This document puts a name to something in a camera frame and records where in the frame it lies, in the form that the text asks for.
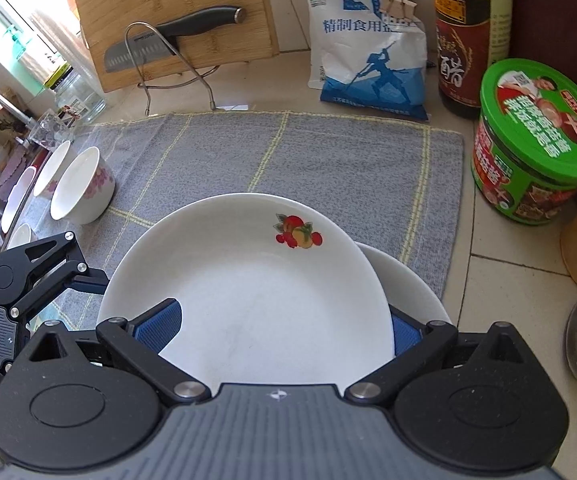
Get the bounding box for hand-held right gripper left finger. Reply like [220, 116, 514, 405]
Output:
[28, 297, 212, 403]

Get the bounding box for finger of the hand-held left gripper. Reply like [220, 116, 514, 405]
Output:
[9, 231, 112, 322]

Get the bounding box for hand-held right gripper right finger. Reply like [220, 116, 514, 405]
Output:
[343, 302, 544, 403]

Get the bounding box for white fruit-print plate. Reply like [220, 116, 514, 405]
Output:
[96, 192, 397, 396]
[356, 241, 453, 326]

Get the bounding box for white and pink drain basket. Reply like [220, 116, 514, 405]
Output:
[0, 166, 38, 233]

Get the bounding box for purple cloth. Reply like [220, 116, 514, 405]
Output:
[0, 152, 32, 198]

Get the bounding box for clear glass cup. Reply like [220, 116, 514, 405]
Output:
[27, 110, 76, 148]

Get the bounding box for grey checked towel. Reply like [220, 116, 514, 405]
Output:
[16, 111, 465, 331]

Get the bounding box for glass jar with label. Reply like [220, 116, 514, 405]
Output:
[43, 62, 108, 123]

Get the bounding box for metal faucet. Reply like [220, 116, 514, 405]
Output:
[0, 91, 36, 133]

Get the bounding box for tall plastic wrap roll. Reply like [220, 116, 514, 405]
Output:
[56, 7, 106, 98]

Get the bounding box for short plastic wrap roll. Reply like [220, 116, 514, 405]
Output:
[23, 10, 64, 91]

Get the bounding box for green lidded tub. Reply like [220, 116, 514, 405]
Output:
[471, 58, 577, 226]

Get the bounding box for green dish soap bottle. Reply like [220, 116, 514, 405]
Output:
[3, 22, 34, 68]

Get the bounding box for white and blue salt bag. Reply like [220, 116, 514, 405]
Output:
[303, 0, 429, 122]

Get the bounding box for dark vinegar bottle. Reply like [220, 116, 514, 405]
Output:
[431, 0, 514, 121]

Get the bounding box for metal wire rack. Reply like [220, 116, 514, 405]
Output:
[124, 22, 229, 113]

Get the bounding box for black-handled kitchen knife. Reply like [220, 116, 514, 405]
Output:
[104, 6, 248, 73]

